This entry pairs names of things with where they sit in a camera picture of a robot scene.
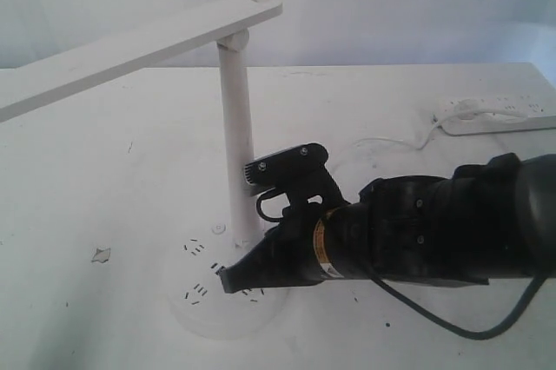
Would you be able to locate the grey paper scrap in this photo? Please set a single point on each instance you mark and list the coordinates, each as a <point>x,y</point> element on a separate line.
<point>101,255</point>

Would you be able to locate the white power strip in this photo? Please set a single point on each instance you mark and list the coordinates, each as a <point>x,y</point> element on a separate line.
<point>499,114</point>

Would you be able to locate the white desk lamp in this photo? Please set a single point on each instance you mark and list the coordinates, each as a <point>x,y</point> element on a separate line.
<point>212,314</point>

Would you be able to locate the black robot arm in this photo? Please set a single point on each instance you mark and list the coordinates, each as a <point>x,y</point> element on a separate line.
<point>489,221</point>

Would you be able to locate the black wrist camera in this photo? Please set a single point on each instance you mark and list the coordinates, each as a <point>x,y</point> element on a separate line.
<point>298,172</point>

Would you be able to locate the white plug in strip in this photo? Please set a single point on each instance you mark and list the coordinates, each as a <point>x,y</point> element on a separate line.
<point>466,109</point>

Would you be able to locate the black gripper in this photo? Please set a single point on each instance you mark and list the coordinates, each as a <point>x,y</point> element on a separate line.
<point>311,244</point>

